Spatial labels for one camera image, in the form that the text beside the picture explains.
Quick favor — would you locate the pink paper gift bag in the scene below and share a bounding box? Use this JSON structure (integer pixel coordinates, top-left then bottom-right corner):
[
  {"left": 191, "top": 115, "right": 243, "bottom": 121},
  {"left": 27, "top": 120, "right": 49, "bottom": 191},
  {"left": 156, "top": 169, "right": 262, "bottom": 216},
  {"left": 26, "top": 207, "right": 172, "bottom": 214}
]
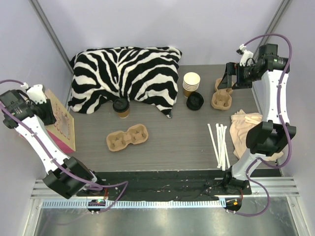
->
[{"left": 45, "top": 89, "right": 76, "bottom": 154}]

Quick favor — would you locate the black plastic cup lid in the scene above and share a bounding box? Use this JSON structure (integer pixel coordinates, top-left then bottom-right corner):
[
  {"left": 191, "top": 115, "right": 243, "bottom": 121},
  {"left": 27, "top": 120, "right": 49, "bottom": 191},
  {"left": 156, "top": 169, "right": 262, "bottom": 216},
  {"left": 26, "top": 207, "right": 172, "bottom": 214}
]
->
[{"left": 113, "top": 98, "right": 129, "bottom": 113}]

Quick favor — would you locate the brown paper coffee cup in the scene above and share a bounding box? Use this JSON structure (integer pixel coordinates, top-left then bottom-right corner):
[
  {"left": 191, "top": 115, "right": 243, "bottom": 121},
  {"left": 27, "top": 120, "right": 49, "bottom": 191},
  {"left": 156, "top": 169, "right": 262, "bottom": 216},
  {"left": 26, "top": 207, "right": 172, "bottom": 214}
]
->
[{"left": 116, "top": 108, "right": 129, "bottom": 118}]

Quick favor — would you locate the brown cardboard cup carrier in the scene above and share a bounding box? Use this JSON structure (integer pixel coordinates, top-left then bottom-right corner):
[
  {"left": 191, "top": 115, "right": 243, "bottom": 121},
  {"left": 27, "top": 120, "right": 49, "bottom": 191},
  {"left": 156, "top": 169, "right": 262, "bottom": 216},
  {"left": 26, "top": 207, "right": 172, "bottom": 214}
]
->
[{"left": 106, "top": 124, "right": 149, "bottom": 152}]

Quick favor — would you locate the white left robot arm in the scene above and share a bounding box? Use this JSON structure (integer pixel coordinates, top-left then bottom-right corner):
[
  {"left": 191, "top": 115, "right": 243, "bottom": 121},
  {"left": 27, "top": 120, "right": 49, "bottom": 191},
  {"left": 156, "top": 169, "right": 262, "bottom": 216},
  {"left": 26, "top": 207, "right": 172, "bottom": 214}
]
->
[{"left": 0, "top": 89, "right": 105, "bottom": 199}]

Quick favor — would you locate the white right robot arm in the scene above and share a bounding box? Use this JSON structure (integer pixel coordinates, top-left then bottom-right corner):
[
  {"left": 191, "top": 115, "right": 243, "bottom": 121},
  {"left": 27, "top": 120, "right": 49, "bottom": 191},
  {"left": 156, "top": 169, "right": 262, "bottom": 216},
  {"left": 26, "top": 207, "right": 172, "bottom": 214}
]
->
[{"left": 218, "top": 44, "right": 296, "bottom": 194}]

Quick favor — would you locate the stack of paper cups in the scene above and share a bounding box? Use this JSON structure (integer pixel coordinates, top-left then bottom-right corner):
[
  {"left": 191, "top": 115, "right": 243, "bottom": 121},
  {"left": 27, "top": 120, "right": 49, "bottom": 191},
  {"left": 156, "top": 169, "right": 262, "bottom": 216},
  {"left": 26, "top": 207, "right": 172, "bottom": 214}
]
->
[{"left": 183, "top": 72, "right": 201, "bottom": 98}]

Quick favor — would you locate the black cup lid stack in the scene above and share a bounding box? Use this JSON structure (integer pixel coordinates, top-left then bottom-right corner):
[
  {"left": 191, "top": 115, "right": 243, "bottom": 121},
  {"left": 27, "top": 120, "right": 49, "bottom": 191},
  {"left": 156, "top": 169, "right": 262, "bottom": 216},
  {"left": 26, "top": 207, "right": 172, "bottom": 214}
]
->
[{"left": 186, "top": 92, "right": 204, "bottom": 111}]

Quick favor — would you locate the beige folded cloth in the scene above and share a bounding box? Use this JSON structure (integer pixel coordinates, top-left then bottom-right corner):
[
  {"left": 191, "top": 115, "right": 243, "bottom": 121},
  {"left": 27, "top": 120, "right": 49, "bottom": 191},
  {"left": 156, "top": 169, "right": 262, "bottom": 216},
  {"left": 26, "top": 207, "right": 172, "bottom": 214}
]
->
[{"left": 230, "top": 110, "right": 285, "bottom": 162}]

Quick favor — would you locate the white wrapped straw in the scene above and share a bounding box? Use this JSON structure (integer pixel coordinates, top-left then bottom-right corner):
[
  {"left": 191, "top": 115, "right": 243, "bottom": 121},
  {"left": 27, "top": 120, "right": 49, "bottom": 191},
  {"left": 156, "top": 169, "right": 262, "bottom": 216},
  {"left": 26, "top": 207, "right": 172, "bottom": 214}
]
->
[
  {"left": 207, "top": 123, "right": 221, "bottom": 168},
  {"left": 220, "top": 124, "right": 225, "bottom": 171},
  {"left": 216, "top": 123, "right": 221, "bottom": 168},
  {"left": 222, "top": 126, "right": 230, "bottom": 170}
]

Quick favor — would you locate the zebra print pillow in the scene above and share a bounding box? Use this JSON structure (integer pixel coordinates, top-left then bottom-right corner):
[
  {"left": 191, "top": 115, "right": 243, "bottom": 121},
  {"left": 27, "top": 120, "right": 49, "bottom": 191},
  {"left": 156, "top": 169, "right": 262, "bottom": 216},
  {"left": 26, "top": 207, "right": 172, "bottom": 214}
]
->
[{"left": 68, "top": 46, "right": 182, "bottom": 118}]

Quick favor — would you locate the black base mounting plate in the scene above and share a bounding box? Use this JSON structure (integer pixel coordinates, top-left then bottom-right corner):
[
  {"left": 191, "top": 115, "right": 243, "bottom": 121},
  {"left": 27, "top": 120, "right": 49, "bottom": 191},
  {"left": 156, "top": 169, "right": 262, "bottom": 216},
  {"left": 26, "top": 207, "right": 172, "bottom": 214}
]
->
[{"left": 76, "top": 169, "right": 281, "bottom": 202}]

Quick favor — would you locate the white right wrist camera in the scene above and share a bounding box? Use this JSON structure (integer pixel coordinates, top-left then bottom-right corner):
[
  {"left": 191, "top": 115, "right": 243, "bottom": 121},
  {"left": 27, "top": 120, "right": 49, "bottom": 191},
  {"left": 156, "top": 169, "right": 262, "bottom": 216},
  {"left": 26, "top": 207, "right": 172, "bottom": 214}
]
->
[{"left": 236, "top": 44, "right": 253, "bottom": 66}]

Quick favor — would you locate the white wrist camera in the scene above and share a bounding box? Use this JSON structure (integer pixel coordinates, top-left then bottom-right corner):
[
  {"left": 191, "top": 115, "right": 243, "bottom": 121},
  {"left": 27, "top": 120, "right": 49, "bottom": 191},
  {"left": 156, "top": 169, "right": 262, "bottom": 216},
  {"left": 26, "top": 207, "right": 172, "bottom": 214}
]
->
[
  {"left": 236, "top": 44, "right": 253, "bottom": 66},
  {"left": 20, "top": 83, "right": 47, "bottom": 104}
]

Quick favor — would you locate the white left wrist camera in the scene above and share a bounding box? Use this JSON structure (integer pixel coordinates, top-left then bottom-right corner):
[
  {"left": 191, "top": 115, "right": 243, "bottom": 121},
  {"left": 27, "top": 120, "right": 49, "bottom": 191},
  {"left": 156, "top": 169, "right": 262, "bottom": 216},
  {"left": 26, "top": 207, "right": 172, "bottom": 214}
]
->
[{"left": 20, "top": 83, "right": 47, "bottom": 104}]

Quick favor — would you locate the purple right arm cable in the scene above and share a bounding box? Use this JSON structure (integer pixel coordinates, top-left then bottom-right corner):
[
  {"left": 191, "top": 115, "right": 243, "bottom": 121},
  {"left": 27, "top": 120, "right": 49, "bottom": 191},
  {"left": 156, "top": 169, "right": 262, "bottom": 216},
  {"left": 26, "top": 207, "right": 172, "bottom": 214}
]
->
[{"left": 231, "top": 33, "right": 295, "bottom": 217}]

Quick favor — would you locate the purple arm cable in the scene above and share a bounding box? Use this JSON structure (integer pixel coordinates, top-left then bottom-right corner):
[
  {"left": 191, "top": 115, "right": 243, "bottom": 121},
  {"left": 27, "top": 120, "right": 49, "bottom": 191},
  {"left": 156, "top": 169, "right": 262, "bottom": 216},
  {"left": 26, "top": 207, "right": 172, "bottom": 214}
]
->
[
  {"left": 0, "top": 79, "right": 130, "bottom": 214},
  {"left": 231, "top": 33, "right": 295, "bottom": 217}
]

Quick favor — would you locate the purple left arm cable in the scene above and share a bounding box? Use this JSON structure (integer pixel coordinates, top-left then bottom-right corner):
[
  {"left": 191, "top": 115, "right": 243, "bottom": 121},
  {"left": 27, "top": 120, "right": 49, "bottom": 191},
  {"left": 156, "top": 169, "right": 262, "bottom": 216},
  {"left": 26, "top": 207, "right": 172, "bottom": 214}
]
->
[{"left": 0, "top": 79, "right": 130, "bottom": 214}]

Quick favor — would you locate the perforated metal rail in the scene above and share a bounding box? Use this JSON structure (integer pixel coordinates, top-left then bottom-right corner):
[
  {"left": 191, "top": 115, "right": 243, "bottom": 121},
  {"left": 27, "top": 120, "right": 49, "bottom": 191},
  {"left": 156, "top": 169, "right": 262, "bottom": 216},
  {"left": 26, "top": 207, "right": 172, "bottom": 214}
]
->
[{"left": 42, "top": 198, "right": 226, "bottom": 209}]

